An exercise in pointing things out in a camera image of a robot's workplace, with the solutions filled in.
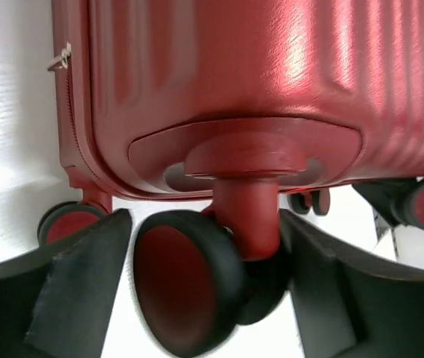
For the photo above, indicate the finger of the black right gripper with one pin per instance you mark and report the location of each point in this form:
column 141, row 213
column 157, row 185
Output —
column 385, row 196

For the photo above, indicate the red hard-shell suitcase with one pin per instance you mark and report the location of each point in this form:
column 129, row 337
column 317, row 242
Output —
column 257, row 106

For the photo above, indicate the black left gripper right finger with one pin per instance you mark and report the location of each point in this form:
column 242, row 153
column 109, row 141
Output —
column 348, row 302

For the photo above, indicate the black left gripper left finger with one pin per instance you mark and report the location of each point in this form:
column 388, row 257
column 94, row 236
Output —
column 57, row 300

